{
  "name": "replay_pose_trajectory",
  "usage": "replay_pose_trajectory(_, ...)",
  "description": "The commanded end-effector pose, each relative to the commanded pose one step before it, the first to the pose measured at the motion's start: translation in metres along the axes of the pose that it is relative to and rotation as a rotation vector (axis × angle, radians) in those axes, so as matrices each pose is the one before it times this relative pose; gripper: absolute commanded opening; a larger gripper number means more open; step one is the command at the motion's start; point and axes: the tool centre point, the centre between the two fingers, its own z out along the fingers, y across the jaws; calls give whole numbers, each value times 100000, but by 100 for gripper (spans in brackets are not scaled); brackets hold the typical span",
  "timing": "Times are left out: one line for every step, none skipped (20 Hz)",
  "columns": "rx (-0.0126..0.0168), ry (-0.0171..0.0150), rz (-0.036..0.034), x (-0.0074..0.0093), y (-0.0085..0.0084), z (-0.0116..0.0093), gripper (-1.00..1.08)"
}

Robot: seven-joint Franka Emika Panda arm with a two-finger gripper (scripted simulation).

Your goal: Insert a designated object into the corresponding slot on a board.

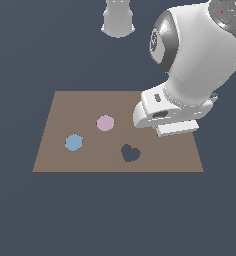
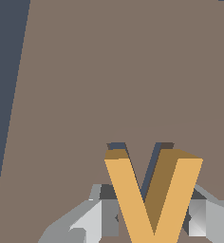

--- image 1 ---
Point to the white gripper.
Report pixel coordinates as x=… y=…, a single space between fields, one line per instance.
x=150 y=108

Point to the pink round peg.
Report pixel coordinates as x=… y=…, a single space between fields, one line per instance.
x=105 y=123

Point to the blue hexagonal peg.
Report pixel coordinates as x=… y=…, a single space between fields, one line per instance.
x=73 y=142

